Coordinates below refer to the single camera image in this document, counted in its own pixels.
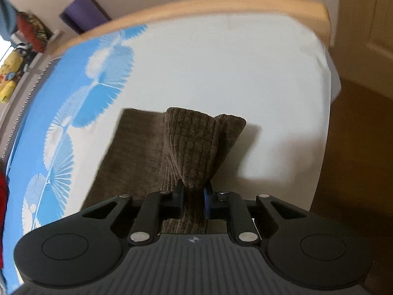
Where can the beige wooden door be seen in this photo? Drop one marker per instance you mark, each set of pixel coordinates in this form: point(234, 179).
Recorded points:
point(368, 21)

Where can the wooden bed frame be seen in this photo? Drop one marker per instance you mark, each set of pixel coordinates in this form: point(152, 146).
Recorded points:
point(215, 7)

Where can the yellow plush toy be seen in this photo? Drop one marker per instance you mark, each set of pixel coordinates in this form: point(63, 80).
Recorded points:
point(9, 73)

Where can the blue white printed bed sheet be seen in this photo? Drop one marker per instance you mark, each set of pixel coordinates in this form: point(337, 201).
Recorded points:
point(215, 67)

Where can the blue cloth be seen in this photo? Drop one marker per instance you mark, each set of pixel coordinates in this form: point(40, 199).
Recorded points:
point(6, 15)

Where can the black white plush toy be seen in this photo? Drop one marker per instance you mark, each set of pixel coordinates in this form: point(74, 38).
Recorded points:
point(23, 50)

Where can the red knitted blanket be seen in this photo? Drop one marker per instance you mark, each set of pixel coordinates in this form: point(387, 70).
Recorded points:
point(2, 221)

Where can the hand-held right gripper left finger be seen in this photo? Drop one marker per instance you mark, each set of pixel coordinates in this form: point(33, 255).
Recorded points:
point(178, 198)

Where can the purple box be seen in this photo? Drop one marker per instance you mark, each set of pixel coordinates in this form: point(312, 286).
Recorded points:
point(83, 10)

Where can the grey mattress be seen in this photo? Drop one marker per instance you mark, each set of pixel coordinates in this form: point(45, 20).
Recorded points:
point(18, 98)

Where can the red patterned cushion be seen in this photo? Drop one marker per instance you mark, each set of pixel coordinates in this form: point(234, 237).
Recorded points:
point(32, 30)

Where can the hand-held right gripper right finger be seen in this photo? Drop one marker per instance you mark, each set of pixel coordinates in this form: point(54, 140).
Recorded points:
point(206, 202)

